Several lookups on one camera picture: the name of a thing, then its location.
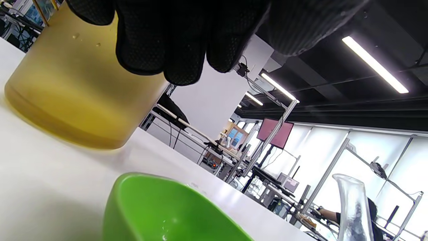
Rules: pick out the person's left hand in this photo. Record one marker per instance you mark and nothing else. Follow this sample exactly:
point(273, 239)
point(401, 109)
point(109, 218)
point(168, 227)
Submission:
point(187, 30)

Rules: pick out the yellow plastic pitcher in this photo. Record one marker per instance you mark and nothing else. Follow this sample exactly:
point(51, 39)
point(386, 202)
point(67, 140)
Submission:
point(77, 97)

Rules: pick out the green plastic bowl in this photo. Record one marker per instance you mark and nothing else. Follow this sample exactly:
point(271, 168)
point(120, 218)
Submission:
point(157, 211)

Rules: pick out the long ceiling light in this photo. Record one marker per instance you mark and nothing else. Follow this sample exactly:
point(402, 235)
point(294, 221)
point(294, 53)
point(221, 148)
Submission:
point(374, 63)
point(254, 99)
point(279, 87)

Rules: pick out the wooden cabinet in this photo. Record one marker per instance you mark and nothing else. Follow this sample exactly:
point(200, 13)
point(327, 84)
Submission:
point(235, 137)

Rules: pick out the pink monitor screen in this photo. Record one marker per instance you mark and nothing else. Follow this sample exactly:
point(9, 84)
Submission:
point(284, 137)

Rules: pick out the aluminium frame post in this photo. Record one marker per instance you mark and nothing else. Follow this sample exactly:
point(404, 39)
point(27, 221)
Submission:
point(271, 134)

